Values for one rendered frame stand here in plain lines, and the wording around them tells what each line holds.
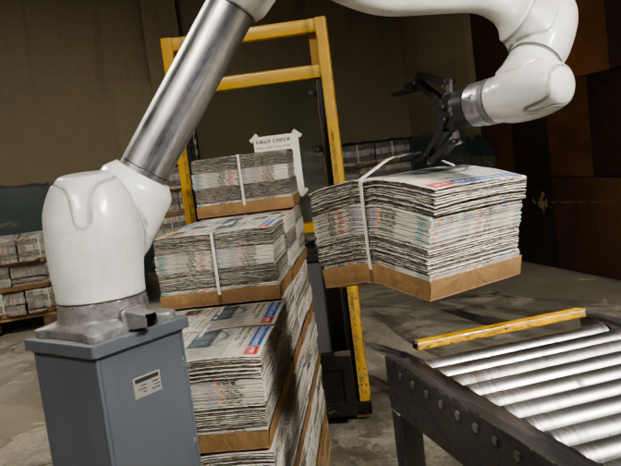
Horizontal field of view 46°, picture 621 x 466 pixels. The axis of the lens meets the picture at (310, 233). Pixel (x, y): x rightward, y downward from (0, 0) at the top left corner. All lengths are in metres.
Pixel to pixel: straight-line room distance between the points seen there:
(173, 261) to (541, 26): 1.31
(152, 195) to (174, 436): 0.45
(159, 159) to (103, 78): 7.31
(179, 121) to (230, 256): 0.85
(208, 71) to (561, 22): 0.68
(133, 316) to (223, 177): 1.61
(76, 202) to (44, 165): 7.44
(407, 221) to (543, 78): 0.37
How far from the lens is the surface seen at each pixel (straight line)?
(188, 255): 2.27
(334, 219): 1.65
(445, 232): 1.46
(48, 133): 8.72
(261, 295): 2.24
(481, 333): 1.71
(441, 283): 1.47
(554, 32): 1.48
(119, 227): 1.27
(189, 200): 3.39
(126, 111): 8.72
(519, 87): 1.39
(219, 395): 1.72
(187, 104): 1.46
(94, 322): 1.27
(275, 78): 3.34
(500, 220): 1.58
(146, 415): 1.31
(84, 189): 1.27
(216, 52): 1.47
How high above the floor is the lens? 1.26
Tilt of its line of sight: 6 degrees down
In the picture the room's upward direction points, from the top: 7 degrees counter-clockwise
